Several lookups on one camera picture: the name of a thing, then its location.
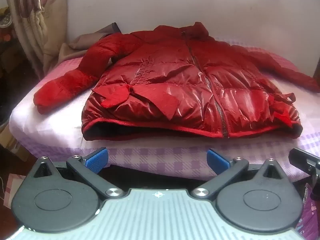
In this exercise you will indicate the beige crumpled cloth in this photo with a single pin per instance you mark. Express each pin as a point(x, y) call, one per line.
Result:
point(75, 47)

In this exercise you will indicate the pink paper bag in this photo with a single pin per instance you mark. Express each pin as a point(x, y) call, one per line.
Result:
point(15, 187)

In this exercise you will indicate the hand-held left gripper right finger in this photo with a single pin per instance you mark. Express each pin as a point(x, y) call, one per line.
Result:
point(217, 161)

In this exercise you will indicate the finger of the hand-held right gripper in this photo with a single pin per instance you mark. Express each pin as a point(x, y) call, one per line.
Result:
point(303, 160)

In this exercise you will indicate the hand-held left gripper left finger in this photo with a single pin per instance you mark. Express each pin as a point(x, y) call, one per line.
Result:
point(98, 159)

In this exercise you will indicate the person's purple printed clothing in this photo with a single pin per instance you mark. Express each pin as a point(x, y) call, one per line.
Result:
point(311, 212)

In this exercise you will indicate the red puffer jacket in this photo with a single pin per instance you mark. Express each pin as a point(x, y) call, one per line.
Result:
point(175, 80)

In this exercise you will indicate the white round fan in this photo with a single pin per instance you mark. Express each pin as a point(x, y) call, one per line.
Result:
point(4, 21)

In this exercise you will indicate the bed with pink checked sheet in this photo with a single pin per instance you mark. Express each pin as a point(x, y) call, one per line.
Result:
point(155, 155)

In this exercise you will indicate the cardboard box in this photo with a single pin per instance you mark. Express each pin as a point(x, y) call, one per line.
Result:
point(12, 145)

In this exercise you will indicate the beige patterned curtain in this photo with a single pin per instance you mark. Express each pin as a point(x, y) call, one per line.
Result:
point(30, 17)

